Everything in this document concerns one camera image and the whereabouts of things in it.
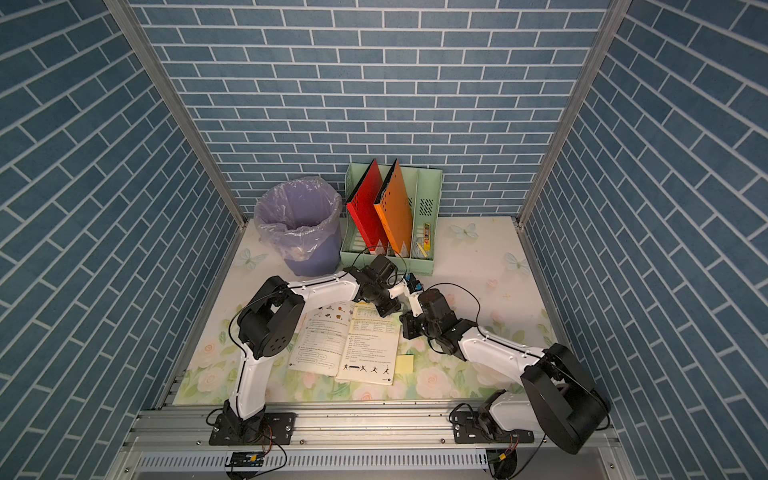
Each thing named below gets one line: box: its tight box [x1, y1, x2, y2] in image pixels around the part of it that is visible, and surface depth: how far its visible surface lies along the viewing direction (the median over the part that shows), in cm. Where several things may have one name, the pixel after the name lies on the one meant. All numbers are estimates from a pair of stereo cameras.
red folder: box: [346, 159, 389, 252], surface depth 90 cm
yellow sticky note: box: [395, 354, 414, 374], surface depth 84 cm
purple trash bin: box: [254, 176, 343, 277], surface depth 94 cm
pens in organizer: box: [416, 222, 431, 258], surface depth 117 cm
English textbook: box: [288, 301, 402, 386], surface depth 86 cm
